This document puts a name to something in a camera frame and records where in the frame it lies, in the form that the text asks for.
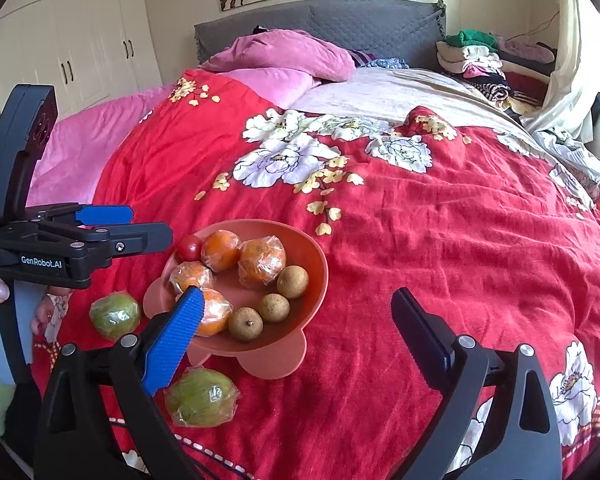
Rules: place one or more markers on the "pile of folded clothes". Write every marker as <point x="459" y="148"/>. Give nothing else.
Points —
<point x="485" y="67"/>

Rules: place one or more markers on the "crumpled white patterned cloth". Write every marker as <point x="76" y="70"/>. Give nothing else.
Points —
<point x="572" y="152"/>

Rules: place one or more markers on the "white floral bed sheet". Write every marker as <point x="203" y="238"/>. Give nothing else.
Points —
<point x="59" y="312"/>

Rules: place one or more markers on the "red cherry tomato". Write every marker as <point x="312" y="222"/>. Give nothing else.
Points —
<point x="190" y="246"/>

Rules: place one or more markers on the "brown longan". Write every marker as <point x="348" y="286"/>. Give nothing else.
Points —
<point x="273" y="307"/>
<point x="245" y="323"/>
<point x="292" y="281"/>

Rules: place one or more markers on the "small green fruit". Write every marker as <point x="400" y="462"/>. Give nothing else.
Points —
<point x="115" y="316"/>

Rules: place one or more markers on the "pink pillow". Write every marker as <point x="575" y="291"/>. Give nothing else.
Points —
<point x="290" y="52"/>
<point x="275" y="85"/>

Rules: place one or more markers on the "white wardrobe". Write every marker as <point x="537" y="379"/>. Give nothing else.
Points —
<point x="80" y="25"/>

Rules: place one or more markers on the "beige bed sheet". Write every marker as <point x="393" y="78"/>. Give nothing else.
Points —
<point x="380" y="90"/>

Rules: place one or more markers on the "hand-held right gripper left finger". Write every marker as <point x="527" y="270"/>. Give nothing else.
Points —
<point x="177" y="340"/>

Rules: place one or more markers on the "red floral blanket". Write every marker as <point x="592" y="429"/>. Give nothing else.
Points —
<point x="430" y="235"/>

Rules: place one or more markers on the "pink quilt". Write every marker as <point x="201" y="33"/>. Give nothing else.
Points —
<point x="75" y="150"/>

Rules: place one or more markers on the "blue patterned cloth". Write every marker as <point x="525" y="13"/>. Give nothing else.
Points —
<point x="387" y="64"/>

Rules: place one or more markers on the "dark striped cloth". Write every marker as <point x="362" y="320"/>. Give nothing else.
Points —
<point x="364" y="57"/>

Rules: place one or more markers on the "grey padded headboard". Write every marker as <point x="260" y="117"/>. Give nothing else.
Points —
<point x="370" y="25"/>

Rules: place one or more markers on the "pink plastic fruit bowl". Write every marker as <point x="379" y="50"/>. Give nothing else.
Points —
<point x="280" y="360"/>

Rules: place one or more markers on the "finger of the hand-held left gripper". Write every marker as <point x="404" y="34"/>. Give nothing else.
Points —
<point x="105" y="215"/>
<point x="140" y="237"/>

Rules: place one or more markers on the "large green fruit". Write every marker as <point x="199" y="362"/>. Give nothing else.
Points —
<point x="201" y="397"/>

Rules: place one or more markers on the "plastic-wrapped orange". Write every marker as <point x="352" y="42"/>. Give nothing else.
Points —
<point x="221" y="250"/>
<point x="215" y="312"/>
<point x="261" y="261"/>
<point x="190" y="276"/>

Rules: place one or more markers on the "white curtain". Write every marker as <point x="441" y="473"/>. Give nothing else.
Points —
<point x="565" y="70"/>

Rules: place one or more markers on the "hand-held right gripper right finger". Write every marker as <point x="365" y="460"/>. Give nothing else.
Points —
<point x="422" y="330"/>

